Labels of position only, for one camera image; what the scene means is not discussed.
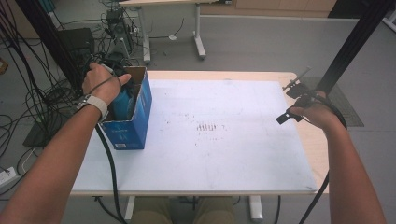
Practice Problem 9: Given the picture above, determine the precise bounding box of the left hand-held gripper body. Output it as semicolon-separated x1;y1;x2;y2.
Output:
102;59;139;95

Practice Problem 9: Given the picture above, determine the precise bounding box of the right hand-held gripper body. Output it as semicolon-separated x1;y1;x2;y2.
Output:
281;65;319;108

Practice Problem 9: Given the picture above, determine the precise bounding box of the blue bottle with white cap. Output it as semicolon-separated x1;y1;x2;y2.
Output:
110;87;137;121

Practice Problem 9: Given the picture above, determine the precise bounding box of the blue cardboard box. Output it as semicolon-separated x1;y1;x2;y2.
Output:
98;65;153;151

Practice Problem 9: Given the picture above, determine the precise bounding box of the person's left hand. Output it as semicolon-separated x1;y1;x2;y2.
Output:
81;62;133;106

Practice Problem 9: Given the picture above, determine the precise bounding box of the person's right hand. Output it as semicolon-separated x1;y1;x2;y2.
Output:
288;90;344;131

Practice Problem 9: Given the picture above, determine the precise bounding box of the black computer tower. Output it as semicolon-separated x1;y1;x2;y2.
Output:
105;8;134;54

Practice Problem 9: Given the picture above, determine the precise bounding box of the beige wristband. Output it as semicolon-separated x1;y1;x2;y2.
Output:
75;93;110;123

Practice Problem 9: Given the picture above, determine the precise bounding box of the black equipment box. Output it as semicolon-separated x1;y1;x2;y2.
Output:
57;27;96;64

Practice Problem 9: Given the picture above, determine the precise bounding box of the white table mat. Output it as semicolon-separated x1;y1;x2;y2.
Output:
72;78;318;192

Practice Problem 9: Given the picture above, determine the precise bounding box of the white-legged background table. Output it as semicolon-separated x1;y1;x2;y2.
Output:
118;0;233;65

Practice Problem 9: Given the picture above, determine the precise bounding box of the white table leg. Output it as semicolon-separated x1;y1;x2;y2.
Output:
247;195;264;223
124;195;136;221

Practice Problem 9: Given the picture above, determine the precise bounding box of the black floor mat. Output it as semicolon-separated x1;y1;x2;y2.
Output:
21;120;57;149

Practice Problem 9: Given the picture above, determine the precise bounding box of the person's right leg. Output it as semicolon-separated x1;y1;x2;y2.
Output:
191;196;236;224

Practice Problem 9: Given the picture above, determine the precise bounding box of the person's leg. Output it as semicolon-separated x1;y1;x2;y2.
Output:
129;196;174;224
191;196;236;224

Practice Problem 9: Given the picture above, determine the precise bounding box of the person's left leg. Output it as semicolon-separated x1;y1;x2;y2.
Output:
129;196;174;224

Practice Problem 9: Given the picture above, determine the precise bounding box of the white power strip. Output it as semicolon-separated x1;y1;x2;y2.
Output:
0;166;19;189

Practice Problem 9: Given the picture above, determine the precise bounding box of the thin grey cable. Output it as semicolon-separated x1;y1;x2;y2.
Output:
88;63;123;96

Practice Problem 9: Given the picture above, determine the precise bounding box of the thick black right gripper cable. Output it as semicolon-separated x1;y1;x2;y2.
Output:
297;91;348;224

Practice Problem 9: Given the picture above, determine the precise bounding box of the thick black gripper cable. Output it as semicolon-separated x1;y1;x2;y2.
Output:
93;123;129;224
297;91;348;224

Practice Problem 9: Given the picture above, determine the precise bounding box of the black metal frame post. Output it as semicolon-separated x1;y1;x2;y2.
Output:
316;0;396;94
14;0;90;91

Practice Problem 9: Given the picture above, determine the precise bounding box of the tangle of black floor cables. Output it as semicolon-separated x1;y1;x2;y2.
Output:
0;0;94;200

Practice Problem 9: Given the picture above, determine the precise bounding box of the thick black left gripper cable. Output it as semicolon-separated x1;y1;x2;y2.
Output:
93;123;129;224

